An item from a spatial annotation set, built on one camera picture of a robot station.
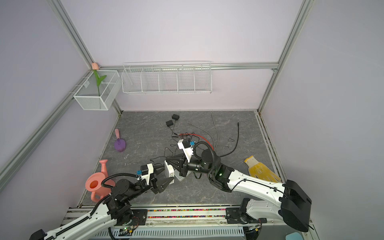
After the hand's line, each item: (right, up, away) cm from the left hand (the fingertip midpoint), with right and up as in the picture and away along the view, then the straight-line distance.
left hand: (170, 173), depth 68 cm
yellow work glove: (+49, -5, +21) cm, 54 cm away
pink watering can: (-40, -7, +6) cm, 41 cm away
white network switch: (+1, +2, -5) cm, 6 cm away
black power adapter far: (-5, +28, +47) cm, 55 cm away
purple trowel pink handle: (-40, +9, +31) cm, 51 cm away
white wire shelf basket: (-8, +54, +31) cm, 63 cm away
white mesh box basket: (-46, +43, +21) cm, 66 cm away
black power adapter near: (-9, +24, +44) cm, 50 cm away
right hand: (-1, +7, -6) cm, 9 cm away
